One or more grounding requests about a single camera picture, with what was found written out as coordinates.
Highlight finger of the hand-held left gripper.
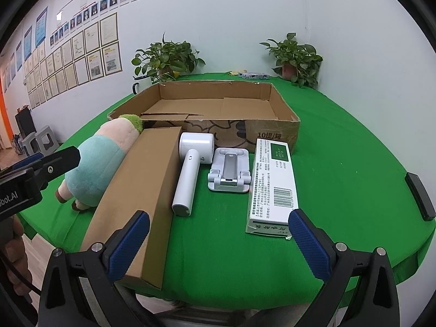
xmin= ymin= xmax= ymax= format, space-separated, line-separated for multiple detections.
xmin=34 ymin=145 xmax=81 ymax=186
xmin=12 ymin=153 xmax=45 ymax=170

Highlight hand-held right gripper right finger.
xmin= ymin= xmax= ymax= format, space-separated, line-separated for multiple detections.
xmin=288 ymin=208 xmax=401 ymax=327

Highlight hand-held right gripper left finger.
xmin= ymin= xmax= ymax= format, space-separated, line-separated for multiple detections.
xmin=37 ymin=210 xmax=161 ymax=327

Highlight pink and teal plush toy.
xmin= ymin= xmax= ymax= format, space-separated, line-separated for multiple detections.
xmin=56 ymin=113 xmax=144 ymax=212

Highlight long narrow cardboard box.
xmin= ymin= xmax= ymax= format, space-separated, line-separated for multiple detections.
xmin=80 ymin=126 xmax=183 ymax=290

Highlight white and green medicine box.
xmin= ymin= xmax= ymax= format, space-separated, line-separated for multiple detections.
xmin=245 ymin=138 xmax=299 ymax=240

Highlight white hair dryer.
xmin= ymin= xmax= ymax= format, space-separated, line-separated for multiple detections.
xmin=172 ymin=132 xmax=215 ymax=218

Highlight white folding phone stand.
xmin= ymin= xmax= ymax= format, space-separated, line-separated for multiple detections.
xmin=207 ymin=147 xmax=252 ymax=194

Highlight large cardboard box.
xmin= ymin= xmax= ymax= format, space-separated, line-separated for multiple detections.
xmin=108 ymin=81 xmax=301 ymax=154

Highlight person's left hand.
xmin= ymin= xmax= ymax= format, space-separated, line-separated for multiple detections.
xmin=0 ymin=215 xmax=26 ymax=281

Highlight grey plastic stool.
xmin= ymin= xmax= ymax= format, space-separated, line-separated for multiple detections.
xmin=33 ymin=125 xmax=60 ymax=155
xmin=20 ymin=134 xmax=37 ymax=157

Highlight black cabinet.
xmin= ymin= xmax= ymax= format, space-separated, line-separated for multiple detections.
xmin=14 ymin=111 xmax=37 ymax=140

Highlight green tablecloth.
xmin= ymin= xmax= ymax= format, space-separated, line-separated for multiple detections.
xmin=19 ymin=71 xmax=436 ymax=309

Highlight black table clip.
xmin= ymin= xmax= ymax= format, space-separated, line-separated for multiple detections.
xmin=404 ymin=172 xmax=436 ymax=221

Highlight potted green plant white pot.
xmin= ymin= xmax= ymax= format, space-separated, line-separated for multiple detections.
xmin=131 ymin=32 xmax=207 ymax=95

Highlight silver blister packet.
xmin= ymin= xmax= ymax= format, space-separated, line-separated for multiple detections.
xmin=238 ymin=71 xmax=272 ymax=81

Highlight potted green plant orange pot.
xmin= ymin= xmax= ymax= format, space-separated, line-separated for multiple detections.
xmin=259 ymin=33 xmax=323 ymax=90

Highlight black cable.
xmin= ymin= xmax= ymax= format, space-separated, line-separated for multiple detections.
xmin=0 ymin=242 xmax=41 ymax=295

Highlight wall of framed certificates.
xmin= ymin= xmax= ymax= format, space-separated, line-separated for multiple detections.
xmin=22 ymin=12 xmax=122 ymax=110

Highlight row of blue wall posters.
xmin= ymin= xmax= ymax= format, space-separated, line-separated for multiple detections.
xmin=0 ymin=6 xmax=49 ymax=92

